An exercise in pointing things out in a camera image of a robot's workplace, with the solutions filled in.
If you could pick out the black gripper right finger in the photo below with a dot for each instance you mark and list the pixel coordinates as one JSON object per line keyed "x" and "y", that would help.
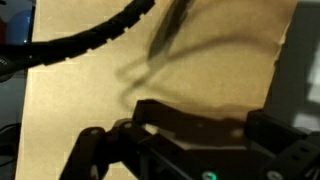
{"x": 296, "y": 153}

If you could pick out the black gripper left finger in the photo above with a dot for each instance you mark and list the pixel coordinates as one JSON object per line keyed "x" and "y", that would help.
{"x": 160, "y": 142}

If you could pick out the brown cardboard box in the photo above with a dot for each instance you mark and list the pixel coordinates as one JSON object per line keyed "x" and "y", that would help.
{"x": 213, "y": 59}

